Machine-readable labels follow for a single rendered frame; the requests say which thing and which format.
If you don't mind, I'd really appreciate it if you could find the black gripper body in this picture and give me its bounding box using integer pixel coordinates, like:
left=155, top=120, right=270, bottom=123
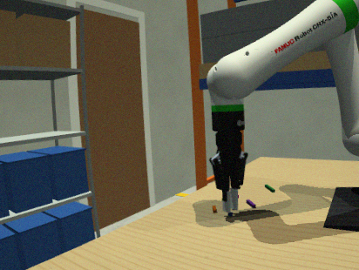
left=215, top=132, right=242, bottom=165

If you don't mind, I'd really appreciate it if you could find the green rod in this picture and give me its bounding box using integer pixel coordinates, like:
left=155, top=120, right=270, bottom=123
left=265, top=185, right=275, bottom=192

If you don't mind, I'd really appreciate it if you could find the purple rod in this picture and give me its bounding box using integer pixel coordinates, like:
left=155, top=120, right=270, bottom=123
left=247, top=199, right=256, bottom=208

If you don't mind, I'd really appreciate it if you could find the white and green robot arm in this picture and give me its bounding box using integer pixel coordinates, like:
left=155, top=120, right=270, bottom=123
left=207, top=0, right=359, bottom=157

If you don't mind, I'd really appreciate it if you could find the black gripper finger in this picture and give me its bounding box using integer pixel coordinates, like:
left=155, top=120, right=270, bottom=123
left=230, top=151, right=248, bottom=210
left=209, top=152, right=232, bottom=213

